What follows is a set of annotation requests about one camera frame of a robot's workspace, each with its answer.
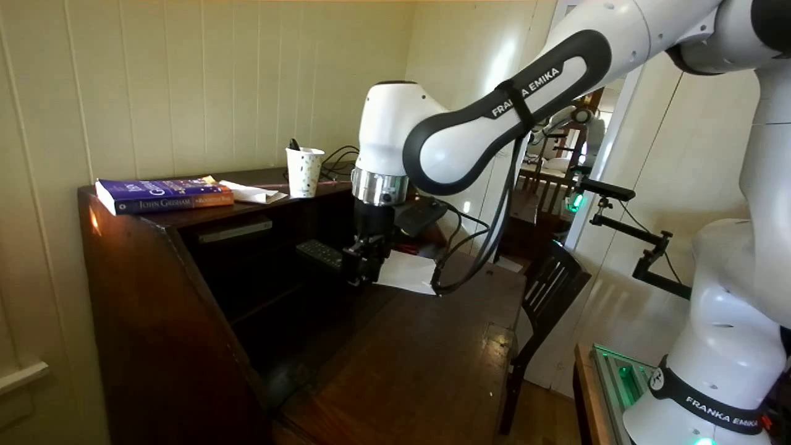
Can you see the black pen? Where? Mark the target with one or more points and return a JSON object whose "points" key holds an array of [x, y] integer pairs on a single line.
{"points": [[292, 143]]}

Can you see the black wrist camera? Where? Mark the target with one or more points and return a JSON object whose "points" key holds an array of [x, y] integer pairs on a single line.
{"points": [[422, 215]]}

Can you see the blue hardcover book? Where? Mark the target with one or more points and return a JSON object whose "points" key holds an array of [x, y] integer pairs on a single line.
{"points": [[156, 192]]}

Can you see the white folded papers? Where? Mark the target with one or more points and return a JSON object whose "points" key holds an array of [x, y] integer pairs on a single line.
{"points": [[252, 192]]}

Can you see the white wall trim ledge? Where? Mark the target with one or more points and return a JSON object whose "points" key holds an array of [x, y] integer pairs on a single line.
{"points": [[20, 375]]}

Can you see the dark wooden chair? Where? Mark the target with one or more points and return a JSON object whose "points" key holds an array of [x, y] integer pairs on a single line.
{"points": [[552, 285]]}

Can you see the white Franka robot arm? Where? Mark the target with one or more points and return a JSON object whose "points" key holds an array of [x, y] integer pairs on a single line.
{"points": [[460, 148]]}

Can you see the white paper sheet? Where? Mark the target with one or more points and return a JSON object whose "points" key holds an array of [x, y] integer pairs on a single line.
{"points": [[412, 273]]}

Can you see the white paper cup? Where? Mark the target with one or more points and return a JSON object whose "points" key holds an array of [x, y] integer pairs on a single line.
{"points": [[305, 174]]}

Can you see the dark wooden secretary desk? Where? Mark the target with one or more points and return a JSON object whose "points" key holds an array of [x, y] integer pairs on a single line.
{"points": [[412, 370]]}

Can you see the light wooden robot table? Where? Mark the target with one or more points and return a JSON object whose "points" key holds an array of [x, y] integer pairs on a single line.
{"points": [[590, 396]]}

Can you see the dark chair beyond doorway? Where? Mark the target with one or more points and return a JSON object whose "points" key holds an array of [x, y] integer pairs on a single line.
{"points": [[548, 192]]}

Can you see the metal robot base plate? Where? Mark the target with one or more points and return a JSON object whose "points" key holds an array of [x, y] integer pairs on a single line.
{"points": [[621, 379]]}

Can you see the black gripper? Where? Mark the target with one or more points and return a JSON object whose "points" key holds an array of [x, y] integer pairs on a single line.
{"points": [[374, 221]]}

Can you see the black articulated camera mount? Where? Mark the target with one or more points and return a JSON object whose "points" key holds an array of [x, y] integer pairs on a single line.
{"points": [[651, 254]]}

